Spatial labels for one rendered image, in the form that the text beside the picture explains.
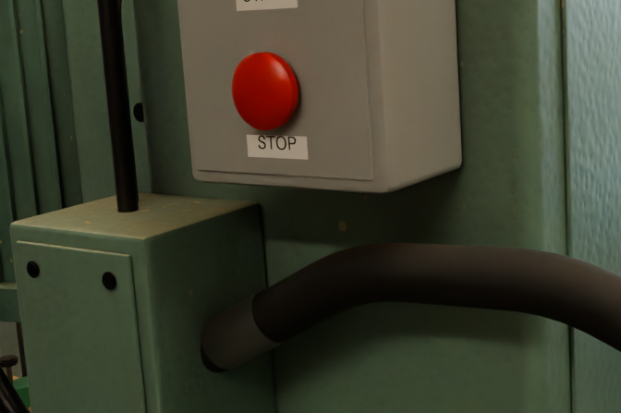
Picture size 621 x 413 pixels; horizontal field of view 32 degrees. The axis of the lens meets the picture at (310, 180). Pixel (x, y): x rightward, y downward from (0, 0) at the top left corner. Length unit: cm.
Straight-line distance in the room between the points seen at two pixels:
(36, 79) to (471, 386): 35
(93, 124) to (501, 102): 29
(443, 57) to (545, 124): 5
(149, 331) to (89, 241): 5
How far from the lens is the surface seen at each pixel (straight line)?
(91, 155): 65
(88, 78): 65
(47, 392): 53
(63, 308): 50
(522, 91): 44
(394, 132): 40
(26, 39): 69
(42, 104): 69
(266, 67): 41
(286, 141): 42
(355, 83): 40
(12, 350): 327
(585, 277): 40
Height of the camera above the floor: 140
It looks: 10 degrees down
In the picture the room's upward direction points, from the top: 4 degrees counter-clockwise
